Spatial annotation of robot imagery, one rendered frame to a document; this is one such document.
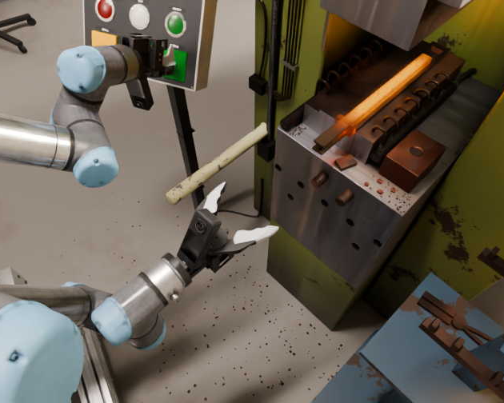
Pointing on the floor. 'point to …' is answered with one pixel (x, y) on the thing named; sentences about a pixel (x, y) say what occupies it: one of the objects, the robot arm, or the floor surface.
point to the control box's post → (177, 95)
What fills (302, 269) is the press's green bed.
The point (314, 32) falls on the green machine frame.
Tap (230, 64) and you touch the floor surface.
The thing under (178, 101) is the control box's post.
